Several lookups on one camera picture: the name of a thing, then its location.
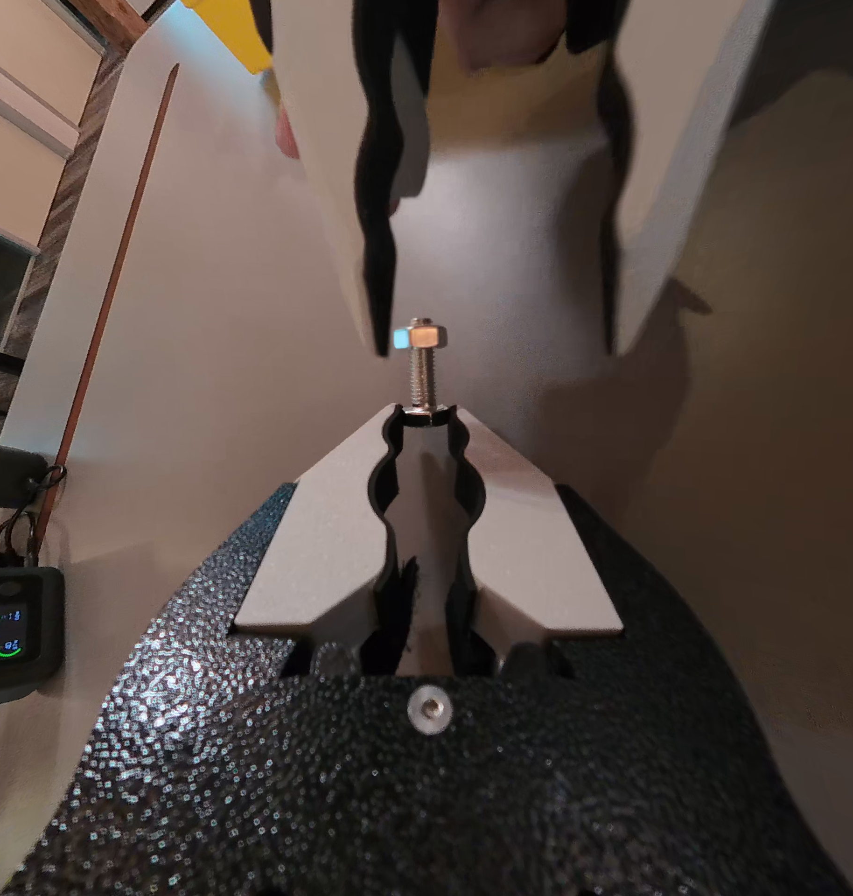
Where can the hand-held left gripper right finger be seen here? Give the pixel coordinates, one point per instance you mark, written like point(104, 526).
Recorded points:
point(531, 553)

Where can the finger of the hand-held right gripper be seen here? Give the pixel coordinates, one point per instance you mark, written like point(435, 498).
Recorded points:
point(328, 140)
point(678, 140)

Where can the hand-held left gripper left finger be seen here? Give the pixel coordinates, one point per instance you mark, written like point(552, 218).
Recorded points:
point(314, 553)

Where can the silver hex bolt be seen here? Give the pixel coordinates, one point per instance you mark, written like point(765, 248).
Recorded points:
point(421, 378)

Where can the silver hex nut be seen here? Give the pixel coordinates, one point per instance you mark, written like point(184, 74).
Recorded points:
point(423, 339)

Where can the person's right hand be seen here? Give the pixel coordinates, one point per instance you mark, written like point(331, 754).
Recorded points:
point(496, 31)

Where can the yellow plastic bin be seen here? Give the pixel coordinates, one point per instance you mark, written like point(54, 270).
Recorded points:
point(234, 35)

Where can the thin wooden stick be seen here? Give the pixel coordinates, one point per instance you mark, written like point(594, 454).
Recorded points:
point(128, 245)

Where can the cream cabinet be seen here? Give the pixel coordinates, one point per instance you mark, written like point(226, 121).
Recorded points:
point(27, 105)

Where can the black device with screen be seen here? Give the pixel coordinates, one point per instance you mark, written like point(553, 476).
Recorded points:
point(13, 630)

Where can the black pouch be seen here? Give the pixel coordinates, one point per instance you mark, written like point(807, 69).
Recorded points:
point(10, 476)

